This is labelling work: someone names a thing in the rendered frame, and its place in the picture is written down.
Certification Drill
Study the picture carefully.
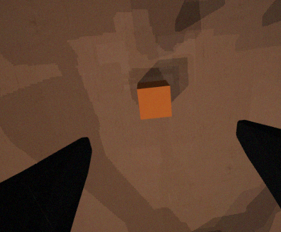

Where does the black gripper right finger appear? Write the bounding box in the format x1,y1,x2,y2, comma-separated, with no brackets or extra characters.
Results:
236,121,281,209

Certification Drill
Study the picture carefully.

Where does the orange block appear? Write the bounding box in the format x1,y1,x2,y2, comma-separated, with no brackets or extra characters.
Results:
136,80,171,119

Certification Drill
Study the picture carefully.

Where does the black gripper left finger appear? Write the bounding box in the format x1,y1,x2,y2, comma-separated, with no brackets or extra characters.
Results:
0,137,92,232

